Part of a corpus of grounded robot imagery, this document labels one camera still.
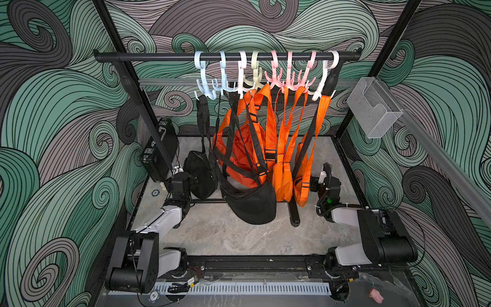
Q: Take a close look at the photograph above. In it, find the dark red pouch bag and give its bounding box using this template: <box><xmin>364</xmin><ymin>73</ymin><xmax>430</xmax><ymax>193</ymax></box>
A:
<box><xmin>226</xmin><ymin>84</ymin><xmax>277</xmax><ymax>188</ymax></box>

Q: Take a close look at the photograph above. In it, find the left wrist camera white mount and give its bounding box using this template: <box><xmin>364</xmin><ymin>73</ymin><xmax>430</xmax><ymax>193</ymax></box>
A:
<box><xmin>172</xmin><ymin>163</ymin><xmax>184</xmax><ymax>176</ymax></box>

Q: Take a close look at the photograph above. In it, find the light blue hook outer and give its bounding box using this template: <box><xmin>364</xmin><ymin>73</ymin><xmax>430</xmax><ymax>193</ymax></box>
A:
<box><xmin>194</xmin><ymin>51</ymin><xmax>217</xmax><ymax>100</ymax></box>

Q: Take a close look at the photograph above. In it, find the clear mesh wall bin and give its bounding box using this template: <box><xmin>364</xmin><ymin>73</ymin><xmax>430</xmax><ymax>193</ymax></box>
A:
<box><xmin>347</xmin><ymin>77</ymin><xmax>403</xmax><ymax>139</ymax></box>

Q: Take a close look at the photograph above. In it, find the white hook left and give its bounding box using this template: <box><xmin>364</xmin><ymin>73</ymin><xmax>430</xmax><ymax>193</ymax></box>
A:
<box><xmin>235</xmin><ymin>51</ymin><xmax>256</xmax><ymax>99</ymax></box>

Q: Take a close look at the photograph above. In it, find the black clothes rack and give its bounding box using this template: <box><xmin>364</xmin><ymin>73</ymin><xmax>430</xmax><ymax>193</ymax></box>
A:
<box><xmin>93</xmin><ymin>48</ymin><xmax>362</xmax><ymax>227</ymax></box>

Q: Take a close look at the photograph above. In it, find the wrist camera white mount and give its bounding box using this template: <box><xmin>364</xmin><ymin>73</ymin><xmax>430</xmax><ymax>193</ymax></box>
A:
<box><xmin>172</xmin><ymin>163</ymin><xmax>184</xmax><ymax>176</ymax></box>
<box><xmin>318</xmin><ymin>170</ymin><xmax>327</xmax><ymax>184</ymax></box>

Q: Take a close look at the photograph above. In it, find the light blue hook inner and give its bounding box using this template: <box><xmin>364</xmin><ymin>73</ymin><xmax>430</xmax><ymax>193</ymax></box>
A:
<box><xmin>212</xmin><ymin>51</ymin><xmax>236</xmax><ymax>95</ymax></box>

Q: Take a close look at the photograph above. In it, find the white hook right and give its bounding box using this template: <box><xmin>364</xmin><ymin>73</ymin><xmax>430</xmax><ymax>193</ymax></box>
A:
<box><xmin>311</xmin><ymin>51</ymin><xmax>340</xmax><ymax>102</ymax></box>

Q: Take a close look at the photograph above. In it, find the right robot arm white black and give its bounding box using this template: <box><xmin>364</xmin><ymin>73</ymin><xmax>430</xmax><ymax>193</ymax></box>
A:
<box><xmin>310</xmin><ymin>162</ymin><xmax>418</xmax><ymax>270</ymax></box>

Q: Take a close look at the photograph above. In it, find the black sling bag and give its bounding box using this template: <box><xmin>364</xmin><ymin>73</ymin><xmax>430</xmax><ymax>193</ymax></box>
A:
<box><xmin>212</xmin><ymin>91</ymin><xmax>277</xmax><ymax>226</ymax></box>

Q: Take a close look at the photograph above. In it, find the pink small object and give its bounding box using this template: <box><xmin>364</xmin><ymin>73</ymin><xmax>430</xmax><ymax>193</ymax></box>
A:
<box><xmin>369</xmin><ymin>289</ymin><xmax>384</xmax><ymax>304</ymax></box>

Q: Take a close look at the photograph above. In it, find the pale green hook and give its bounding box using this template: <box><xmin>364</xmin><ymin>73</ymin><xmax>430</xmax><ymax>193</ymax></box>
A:
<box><xmin>244</xmin><ymin>51</ymin><xmax>263</xmax><ymax>90</ymax></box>

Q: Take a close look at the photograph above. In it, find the white slotted cable duct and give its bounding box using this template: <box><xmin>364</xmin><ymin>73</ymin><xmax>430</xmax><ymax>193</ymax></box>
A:
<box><xmin>108</xmin><ymin>281</ymin><xmax>332</xmax><ymax>297</ymax></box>

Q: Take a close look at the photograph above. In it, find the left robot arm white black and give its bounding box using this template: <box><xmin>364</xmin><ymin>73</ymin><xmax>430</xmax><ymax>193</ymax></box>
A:
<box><xmin>105</xmin><ymin>172</ymin><xmax>191</xmax><ymax>294</ymax></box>

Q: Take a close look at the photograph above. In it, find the light blue hook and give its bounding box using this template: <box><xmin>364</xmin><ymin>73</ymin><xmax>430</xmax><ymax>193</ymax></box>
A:
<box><xmin>194</xmin><ymin>51</ymin><xmax>217</xmax><ymax>100</ymax></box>
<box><xmin>212</xmin><ymin>51</ymin><xmax>236</xmax><ymax>95</ymax></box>

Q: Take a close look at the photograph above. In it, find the white hook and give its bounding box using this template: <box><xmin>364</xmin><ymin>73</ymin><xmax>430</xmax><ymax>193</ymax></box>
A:
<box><xmin>235</xmin><ymin>51</ymin><xmax>256</xmax><ymax>99</ymax></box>
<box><xmin>311</xmin><ymin>51</ymin><xmax>340</xmax><ymax>102</ymax></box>

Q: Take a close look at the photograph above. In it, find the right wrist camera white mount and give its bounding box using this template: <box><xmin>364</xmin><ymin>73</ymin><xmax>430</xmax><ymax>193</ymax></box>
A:
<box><xmin>318</xmin><ymin>170</ymin><xmax>327</xmax><ymax>184</ymax></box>

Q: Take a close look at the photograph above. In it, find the red orange black backpack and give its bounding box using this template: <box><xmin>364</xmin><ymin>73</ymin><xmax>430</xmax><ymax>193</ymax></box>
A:
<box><xmin>211</xmin><ymin>90</ymin><xmax>269</xmax><ymax>190</ymax></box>

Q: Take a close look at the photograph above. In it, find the orange fanny pack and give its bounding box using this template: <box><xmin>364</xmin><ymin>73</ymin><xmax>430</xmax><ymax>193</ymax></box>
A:
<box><xmin>294</xmin><ymin>95</ymin><xmax>331</xmax><ymax>207</ymax></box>

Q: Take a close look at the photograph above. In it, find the pink hook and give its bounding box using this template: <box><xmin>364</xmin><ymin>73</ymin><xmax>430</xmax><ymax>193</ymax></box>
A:
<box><xmin>282</xmin><ymin>51</ymin><xmax>299</xmax><ymax>92</ymax></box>
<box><xmin>298</xmin><ymin>50</ymin><xmax>319</xmax><ymax>91</ymax></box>
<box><xmin>265</xmin><ymin>51</ymin><xmax>283</xmax><ymax>90</ymax></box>

